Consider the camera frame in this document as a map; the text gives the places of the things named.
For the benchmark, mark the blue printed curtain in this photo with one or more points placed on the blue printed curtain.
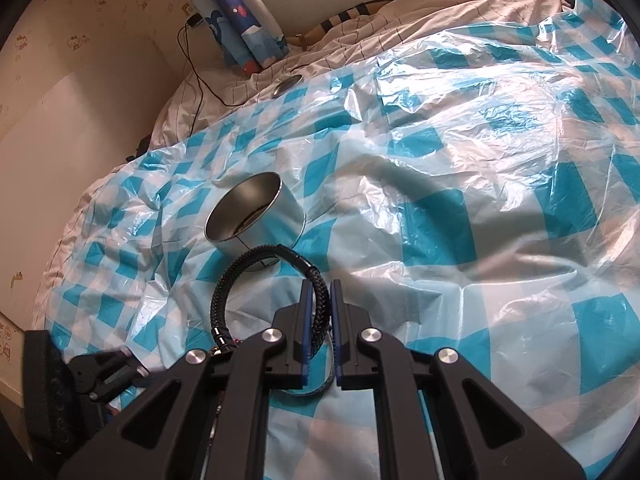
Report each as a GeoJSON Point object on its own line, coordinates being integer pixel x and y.
{"type": "Point", "coordinates": [235, 20]}

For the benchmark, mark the striped cloth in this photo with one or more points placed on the striped cloth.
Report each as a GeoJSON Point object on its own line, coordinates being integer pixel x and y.
{"type": "Point", "coordinates": [345, 15]}

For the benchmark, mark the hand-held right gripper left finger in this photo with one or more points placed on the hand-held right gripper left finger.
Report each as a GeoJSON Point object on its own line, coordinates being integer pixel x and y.
{"type": "Point", "coordinates": [306, 340]}

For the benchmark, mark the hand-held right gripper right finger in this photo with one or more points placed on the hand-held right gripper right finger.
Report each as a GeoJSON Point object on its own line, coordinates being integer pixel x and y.
{"type": "Point", "coordinates": [336, 340]}

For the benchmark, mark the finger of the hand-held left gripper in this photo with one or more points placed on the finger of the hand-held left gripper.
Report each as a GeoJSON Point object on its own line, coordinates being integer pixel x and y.
{"type": "Point", "coordinates": [120, 385]}
{"type": "Point", "coordinates": [100, 360]}

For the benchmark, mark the blue white checked plastic sheet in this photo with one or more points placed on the blue white checked plastic sheet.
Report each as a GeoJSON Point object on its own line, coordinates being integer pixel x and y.
{"type": "Point", "coordinates": [450, 160]}

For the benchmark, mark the round metal tin lid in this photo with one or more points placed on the round metal tin lid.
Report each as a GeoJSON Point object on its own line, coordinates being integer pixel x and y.
{"type": "Point", "coordinates": [287, 85]}

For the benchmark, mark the black charger plug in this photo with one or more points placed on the black charger plug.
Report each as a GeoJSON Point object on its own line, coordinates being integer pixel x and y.
{"type": "Point", "coordinates": [193, 21]}

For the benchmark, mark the round metal tin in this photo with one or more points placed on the round metal tin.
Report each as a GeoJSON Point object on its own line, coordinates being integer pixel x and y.
{"type": "Point", "coordinates": [280, 220]}

